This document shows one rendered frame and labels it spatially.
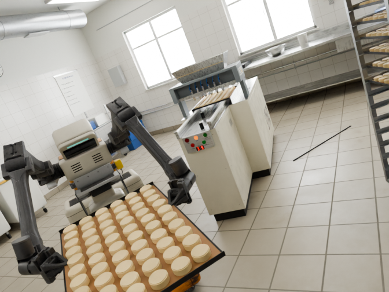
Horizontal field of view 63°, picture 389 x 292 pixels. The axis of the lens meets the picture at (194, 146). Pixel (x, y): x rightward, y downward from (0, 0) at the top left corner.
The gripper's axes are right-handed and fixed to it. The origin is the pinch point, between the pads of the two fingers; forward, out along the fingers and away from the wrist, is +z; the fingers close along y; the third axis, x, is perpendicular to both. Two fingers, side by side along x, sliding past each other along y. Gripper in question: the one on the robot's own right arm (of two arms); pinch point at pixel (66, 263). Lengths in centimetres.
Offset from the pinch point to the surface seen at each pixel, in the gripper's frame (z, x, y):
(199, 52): -135, 556, 10
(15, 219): -361, 210, -101
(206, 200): -32, 162, -83
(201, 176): -29, 163, -60
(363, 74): 103, 168, -11
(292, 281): 41, 88, -101
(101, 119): -334, 444, -39
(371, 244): 86, 115, -101
